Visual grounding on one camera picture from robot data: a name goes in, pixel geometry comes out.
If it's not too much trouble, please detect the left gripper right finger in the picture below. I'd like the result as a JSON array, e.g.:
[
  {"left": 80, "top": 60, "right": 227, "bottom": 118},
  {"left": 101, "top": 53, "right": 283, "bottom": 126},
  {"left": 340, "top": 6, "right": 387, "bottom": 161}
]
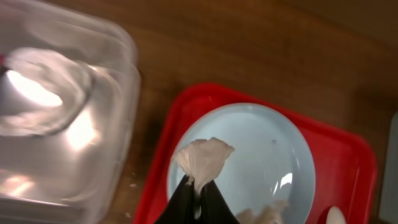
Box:
[{"left": 200, "top": 180, "right": 239, "bottom": 224}]

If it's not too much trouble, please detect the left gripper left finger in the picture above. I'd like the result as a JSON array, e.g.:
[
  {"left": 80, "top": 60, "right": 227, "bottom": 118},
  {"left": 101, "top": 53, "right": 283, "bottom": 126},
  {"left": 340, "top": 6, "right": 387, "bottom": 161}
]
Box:
[{"left": 154, "top": 175, "right": 195, "bottom": 224}]

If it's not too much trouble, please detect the white tissue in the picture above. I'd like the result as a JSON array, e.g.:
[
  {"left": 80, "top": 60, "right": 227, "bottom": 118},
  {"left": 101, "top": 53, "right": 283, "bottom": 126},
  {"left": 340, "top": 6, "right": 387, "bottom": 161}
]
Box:
[
  {"left": 1, "top": 47, "right": 93, "bottom": 136},
  {"left": 172, "top": 138, "right": 234, "bottom": 220}
]

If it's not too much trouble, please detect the light blue plate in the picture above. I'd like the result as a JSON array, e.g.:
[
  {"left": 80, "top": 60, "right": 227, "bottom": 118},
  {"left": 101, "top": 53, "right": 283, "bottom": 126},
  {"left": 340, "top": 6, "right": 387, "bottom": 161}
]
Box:
[{"left": 174, "top": 103, "right": 316, "bottom": 223}]

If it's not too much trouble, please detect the clear plastic bin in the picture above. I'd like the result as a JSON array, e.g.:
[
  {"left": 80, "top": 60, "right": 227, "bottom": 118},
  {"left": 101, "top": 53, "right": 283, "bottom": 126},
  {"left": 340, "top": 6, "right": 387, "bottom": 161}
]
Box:
[{"left": 1, "top": 0, "right": 141, "bottom": 223}]

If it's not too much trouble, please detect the white plastic spoon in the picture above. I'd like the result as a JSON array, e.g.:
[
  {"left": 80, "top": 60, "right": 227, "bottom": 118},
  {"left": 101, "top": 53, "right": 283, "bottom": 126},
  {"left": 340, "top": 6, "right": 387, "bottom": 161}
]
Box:
[{"left": 325, "top": 206, "right": 346, "bottom": 224}]

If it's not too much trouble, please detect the red serving tray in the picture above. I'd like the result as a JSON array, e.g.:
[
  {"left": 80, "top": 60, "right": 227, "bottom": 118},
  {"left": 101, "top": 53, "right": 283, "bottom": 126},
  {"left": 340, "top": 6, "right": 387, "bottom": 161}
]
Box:
[{"left": 132, "top": 83, "right": 377, "bottom": 224}]

